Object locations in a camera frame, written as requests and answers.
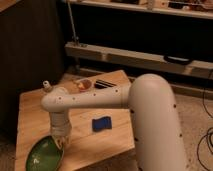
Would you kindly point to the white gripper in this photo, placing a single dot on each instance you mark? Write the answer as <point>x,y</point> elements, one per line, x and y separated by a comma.
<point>60,126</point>

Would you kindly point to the green ceramic bowl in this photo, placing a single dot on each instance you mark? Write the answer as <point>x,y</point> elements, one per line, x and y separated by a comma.
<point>44,156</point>

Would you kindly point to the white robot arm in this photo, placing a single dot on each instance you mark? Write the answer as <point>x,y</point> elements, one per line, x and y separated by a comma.
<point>156,125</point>

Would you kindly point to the wooden table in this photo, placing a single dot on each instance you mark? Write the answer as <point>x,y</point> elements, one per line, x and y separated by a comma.
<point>106,150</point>

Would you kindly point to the blue sponge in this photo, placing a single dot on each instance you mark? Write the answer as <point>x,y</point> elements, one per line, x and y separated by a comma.
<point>101,124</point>

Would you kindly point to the small white figurine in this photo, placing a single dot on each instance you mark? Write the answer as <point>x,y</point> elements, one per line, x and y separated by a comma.
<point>47,86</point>

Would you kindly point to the white cup with snack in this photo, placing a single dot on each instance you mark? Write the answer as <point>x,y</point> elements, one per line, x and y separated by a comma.
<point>83,85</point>

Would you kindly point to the metal stand pole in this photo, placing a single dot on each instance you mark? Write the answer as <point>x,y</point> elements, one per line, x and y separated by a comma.
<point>75,37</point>

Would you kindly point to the long wooden shelf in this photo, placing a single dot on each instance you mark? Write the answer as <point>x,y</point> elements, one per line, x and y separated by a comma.
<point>195,68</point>

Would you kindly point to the black handle on shelf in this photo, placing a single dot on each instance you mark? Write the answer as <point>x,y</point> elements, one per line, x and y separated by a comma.
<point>177,61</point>

